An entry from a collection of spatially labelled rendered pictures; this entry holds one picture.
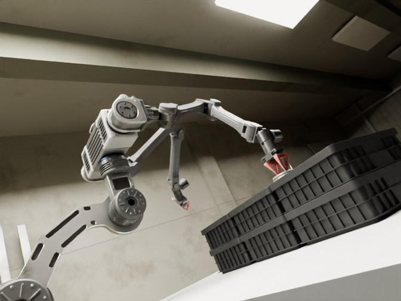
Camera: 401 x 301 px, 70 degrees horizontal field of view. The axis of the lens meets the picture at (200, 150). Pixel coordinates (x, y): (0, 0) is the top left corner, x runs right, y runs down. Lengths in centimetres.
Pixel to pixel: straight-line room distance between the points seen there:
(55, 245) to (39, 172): 227
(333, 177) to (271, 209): 29
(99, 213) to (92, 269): 193
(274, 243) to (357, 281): 72
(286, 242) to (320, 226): 17
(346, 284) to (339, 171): 47
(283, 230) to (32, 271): 91
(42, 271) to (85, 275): 198
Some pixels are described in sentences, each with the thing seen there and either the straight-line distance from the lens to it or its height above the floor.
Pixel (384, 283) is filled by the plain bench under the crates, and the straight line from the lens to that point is 44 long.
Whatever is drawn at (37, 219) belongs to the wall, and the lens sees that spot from 331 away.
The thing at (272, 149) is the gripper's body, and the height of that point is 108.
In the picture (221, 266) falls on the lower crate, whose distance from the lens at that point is 150.
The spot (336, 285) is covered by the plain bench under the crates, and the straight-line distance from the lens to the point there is 47.
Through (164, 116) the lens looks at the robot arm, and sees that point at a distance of 130.
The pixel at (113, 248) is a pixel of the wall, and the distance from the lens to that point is 335.
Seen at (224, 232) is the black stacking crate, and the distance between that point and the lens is 136.
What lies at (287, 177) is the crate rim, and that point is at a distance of 98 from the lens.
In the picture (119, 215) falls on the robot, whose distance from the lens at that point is 128.
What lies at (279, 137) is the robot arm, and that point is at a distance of 134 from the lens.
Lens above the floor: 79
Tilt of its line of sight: 20 degrees up
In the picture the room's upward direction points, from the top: 25 degrees counter-clockwise
